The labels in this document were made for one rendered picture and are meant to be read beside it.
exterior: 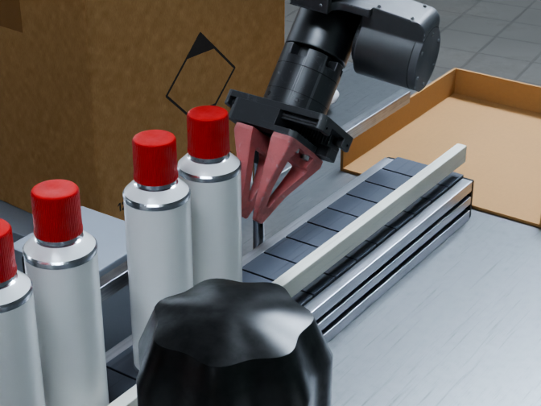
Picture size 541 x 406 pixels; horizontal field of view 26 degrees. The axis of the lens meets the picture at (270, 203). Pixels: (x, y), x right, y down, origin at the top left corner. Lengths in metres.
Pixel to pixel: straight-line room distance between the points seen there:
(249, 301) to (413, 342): 0.62
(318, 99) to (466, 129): 0.55
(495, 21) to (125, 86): 3.57
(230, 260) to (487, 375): 0.26
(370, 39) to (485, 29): 3.57
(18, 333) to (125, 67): 0.45
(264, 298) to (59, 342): 0.37
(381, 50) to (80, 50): 0.30
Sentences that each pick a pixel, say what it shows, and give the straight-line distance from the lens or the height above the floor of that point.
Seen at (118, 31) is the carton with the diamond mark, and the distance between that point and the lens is 1.15.
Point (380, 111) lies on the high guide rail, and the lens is 1.25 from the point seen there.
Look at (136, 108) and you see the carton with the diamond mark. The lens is 1.20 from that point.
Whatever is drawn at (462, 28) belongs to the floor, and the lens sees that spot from 4.56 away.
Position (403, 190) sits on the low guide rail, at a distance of 1.18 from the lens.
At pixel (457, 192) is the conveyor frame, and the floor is 0.88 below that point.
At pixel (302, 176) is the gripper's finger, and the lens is 1.02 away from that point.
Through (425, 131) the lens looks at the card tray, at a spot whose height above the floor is 0.83.
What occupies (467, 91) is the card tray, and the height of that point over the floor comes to 0.84.
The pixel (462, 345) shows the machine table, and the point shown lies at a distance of 1.10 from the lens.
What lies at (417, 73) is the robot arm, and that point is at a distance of 1.00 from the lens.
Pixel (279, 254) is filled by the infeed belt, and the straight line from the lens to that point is 1.13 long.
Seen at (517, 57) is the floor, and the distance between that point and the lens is 4.29.
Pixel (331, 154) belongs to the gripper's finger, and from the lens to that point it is 1.02.
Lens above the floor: 1.44
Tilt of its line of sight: 27 degrees down
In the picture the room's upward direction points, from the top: straight up
